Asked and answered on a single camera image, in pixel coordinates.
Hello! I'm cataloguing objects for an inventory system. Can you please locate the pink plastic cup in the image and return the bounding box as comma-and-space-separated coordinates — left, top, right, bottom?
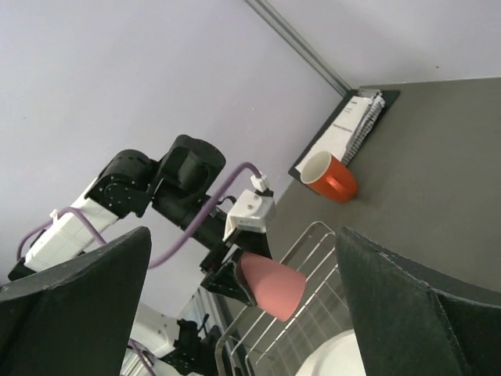
240, 252, 307, 321

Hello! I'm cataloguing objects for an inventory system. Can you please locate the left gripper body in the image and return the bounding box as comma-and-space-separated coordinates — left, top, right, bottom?
192, 209, 251, 270

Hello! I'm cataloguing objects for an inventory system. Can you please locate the white paper booklet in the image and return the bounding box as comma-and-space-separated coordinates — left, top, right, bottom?
294, 91, 386, 172

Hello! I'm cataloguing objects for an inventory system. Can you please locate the orange mug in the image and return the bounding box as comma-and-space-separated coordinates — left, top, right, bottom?
300, 150, 358, 204

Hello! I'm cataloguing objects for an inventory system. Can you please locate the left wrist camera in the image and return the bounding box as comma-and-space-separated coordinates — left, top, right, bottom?
222, 175, 276, 241

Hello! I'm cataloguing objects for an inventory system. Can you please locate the white blue-rimmed plate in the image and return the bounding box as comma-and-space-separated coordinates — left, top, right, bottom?
295, 329, 366, 376

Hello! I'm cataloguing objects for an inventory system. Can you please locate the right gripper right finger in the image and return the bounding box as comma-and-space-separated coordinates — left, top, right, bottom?
336, 227, 500, 375

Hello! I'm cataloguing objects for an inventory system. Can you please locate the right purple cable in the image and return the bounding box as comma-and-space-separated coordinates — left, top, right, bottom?
127, 338, 157, 376

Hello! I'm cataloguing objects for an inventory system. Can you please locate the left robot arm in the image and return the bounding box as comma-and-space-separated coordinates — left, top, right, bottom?
8, 135, 275, 306

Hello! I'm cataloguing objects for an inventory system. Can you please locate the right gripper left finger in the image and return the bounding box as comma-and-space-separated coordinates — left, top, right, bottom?
1, 226, 152, 375

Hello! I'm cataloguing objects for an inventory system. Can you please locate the wire dish rack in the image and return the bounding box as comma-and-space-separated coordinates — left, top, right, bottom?
215, 221, 353, 375

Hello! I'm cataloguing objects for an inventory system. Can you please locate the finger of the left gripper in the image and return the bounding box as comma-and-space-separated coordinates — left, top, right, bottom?
201, 260, 257, 307
236, 230, 272, 259

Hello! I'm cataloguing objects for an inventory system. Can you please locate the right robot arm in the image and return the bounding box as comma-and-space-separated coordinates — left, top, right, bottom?
1, 227, 500, 375

